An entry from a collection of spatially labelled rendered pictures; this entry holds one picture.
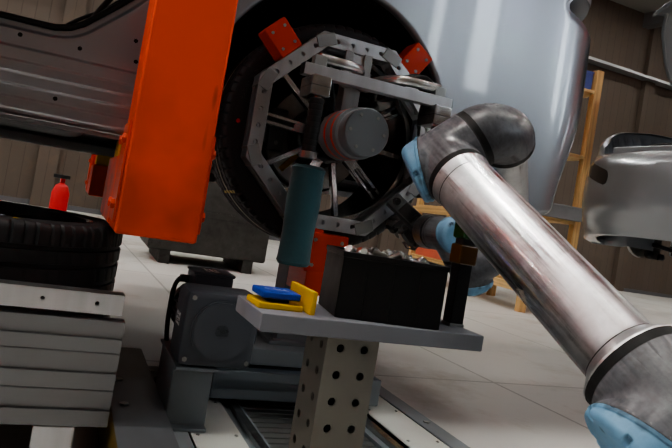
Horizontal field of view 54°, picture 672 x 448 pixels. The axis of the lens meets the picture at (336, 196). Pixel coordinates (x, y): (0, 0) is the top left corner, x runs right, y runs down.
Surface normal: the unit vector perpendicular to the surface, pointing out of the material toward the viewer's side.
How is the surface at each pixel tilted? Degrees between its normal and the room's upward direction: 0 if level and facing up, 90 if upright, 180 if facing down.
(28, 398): 90
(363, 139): 90
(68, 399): 90
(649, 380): 65
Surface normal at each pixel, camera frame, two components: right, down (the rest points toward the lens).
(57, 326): 0.37, 0.04
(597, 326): -0.58, -0.48
